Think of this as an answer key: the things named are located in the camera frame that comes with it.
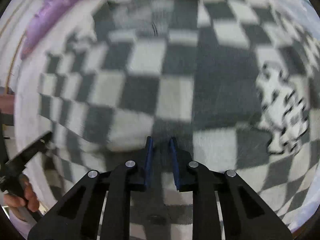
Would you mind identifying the grey white checkered cardigan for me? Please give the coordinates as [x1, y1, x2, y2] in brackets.
[37, 0, 320, 240]

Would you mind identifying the person left hand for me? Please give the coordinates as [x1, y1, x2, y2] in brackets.
[3, 174, 40, 212]

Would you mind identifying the pink grey hanging towel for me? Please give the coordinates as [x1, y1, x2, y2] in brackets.
[0, 87, 15, 126]

